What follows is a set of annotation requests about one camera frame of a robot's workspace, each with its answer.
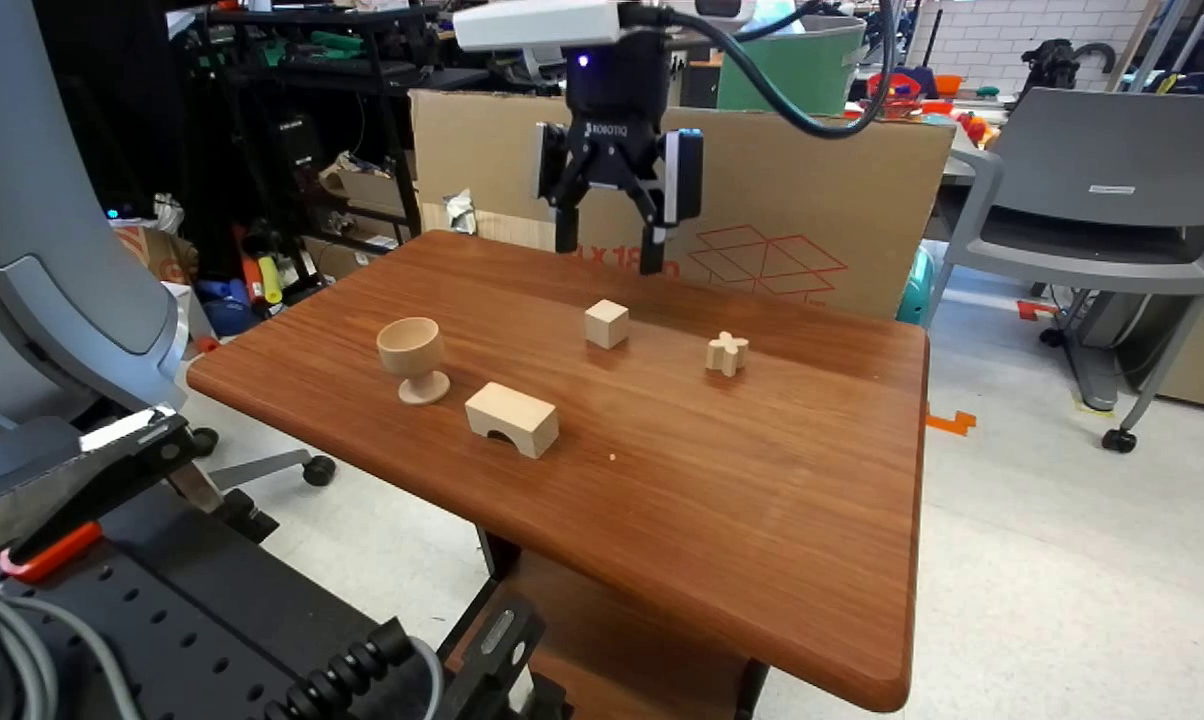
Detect large brown cardboard box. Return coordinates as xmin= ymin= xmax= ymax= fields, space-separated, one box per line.
xmin=409 ymin=88 xmax=955 ymax=324

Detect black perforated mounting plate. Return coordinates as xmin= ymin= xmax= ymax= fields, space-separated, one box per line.
xmin=0 ymin=477 xmax=431 ymax=720

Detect wooden goblet cup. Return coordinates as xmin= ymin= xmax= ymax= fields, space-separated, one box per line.
xmin=372 ymin=310 xmax=452 ymax=407

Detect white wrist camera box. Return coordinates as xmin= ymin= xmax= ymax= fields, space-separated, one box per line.
xmin=450 ymin=0 xmax=627 ymax=54

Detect wooden table pedestal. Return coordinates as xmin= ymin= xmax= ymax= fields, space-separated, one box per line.
xmin=473 ymin=525 xmax=773 ymax=720

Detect orange handled black clamp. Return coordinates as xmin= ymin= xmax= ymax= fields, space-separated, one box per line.
xmin=0 ymin=410 xmax=284 ymax=584

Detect wooden arch block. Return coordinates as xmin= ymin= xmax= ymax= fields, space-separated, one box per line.
xmin=462 ymin=379 xmax=566 ymax=464

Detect grey cable bundle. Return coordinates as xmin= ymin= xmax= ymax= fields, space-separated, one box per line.
xmin=0 ymin=580 xmax=143 ymax=720

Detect green chair back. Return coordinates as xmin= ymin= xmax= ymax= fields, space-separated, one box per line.
xmin=715 ymin=13 xmax=868 ymax=121

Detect black table clamp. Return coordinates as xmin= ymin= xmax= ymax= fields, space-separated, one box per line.
xmin=437 ymin=599 xmax=554 ymax=720

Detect grey plastic rolling chair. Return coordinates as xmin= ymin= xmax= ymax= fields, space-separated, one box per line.
xmin=925 ymin=84 xmax=1204 ymax=456
xmin=0 ymin=0 xmax=339 ymax=563

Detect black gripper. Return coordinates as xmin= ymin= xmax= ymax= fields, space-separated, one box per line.
xmin=538 ymin=29 xmax=710 ymax=278

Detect wooden cross block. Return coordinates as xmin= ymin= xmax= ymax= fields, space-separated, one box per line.
xmin=701 ymin=328 xmax=753 ymax=379

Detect teal plastic object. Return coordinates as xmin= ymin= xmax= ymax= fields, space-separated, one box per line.
xmin=895 ymin=234 xmax=943 ymax=331

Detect black cluttered storage shelf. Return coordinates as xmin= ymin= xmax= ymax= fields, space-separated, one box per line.
xmin=165 ymin=0 xmax=431 ymax=286

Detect small wooden cube block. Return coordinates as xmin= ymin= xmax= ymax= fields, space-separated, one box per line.
xmin=580 ymin=294 xmax=638 ymax=355

